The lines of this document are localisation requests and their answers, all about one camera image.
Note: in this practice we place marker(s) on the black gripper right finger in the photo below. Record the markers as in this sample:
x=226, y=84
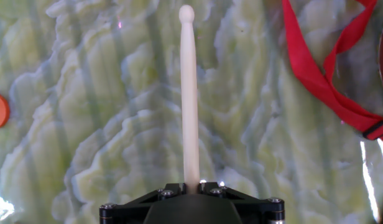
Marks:
x=261, y=208

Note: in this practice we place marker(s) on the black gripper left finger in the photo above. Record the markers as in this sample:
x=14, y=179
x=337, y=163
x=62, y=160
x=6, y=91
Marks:
x=126, y=210

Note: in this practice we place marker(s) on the pale wooden drumstick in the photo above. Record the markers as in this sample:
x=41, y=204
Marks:
x=189, y=93

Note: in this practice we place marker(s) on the green marble pattern mat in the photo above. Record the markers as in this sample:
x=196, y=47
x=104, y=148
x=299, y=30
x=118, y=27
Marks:
x=101, y=109

